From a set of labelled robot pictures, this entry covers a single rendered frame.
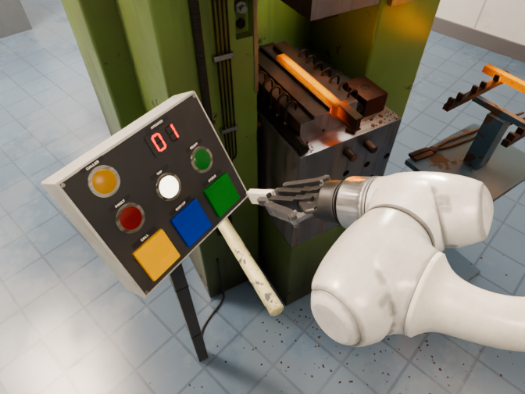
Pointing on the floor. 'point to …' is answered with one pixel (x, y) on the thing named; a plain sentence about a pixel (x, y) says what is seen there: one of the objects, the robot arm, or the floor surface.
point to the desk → (12, 18)
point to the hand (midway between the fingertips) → (262, 197)
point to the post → (188, 311)
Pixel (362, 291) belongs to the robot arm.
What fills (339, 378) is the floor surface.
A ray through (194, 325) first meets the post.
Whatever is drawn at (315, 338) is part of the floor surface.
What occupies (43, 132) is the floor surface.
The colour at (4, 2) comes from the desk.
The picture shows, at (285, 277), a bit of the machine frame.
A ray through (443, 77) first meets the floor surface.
